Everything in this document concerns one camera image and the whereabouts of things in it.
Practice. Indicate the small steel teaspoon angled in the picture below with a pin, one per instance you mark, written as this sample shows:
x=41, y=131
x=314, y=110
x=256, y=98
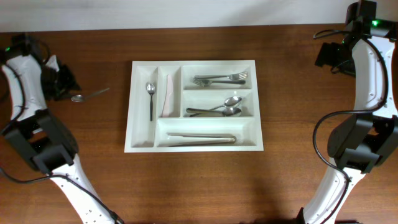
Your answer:
x=83, y=98

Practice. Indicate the steel kitchen tongs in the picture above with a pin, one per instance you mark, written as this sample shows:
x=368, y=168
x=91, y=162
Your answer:
x=202, y=139

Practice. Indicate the small steel teaspoon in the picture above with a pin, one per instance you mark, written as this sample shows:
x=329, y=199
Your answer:
x=150, y=87

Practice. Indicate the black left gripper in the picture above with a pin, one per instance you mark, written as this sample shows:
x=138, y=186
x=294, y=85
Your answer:
x=68, y=79

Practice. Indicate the large steel spoon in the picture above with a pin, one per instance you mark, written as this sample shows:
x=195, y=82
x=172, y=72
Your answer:
x=233, y=111

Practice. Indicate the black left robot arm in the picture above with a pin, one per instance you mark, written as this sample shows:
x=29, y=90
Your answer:
x=34, y=76

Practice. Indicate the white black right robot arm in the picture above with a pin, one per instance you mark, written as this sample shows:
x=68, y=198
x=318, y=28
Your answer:
x=369, y=135

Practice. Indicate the pink plastic knife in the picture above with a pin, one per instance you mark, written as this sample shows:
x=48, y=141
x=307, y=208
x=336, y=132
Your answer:
x=168, y=95

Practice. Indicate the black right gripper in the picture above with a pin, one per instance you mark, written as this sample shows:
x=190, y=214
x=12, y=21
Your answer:
x=326, y=54

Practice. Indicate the steel fork diagonal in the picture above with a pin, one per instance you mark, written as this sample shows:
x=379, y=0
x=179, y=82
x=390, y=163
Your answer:
x=210, y=82

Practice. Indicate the steel fork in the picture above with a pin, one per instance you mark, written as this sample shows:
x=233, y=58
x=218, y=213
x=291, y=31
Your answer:
x=233, y=77

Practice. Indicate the white plastic cutlery tray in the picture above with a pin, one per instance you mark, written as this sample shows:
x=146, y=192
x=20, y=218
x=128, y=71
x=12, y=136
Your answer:
x=143, y=135

